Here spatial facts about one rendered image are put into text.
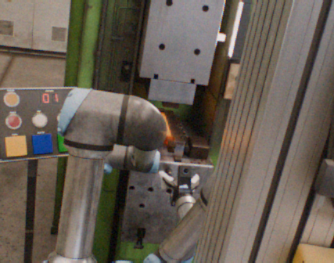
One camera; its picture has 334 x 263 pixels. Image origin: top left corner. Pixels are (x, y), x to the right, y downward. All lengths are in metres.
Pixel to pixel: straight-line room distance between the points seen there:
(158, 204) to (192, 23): 0.84
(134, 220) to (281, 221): 1.58
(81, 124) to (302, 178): 0.57
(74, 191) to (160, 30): 0.97
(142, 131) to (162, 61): 0.90
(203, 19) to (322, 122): 1.37
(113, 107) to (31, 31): 6.24
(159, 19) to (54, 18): 5.37
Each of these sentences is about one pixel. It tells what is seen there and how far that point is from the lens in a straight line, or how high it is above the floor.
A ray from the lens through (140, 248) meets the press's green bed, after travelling 2.18.
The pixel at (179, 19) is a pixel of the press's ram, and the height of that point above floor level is 1.53.
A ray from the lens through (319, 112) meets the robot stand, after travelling 0.48.
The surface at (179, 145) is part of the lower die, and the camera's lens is 1.97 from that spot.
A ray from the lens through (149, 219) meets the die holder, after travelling 2.07.
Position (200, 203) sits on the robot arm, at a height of 1.16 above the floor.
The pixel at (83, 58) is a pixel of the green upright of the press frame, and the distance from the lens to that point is 1.96.
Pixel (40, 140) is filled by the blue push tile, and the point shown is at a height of 1.02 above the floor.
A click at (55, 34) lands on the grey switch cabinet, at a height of 0.37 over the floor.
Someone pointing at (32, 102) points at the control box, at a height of 1.15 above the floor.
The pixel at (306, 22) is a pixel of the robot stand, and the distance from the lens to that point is 0.45.
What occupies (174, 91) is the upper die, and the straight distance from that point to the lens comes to 1.87.
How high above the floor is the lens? 1.75
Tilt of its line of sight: 22 degrees down
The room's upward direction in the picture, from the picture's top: 10 degrees clockwise
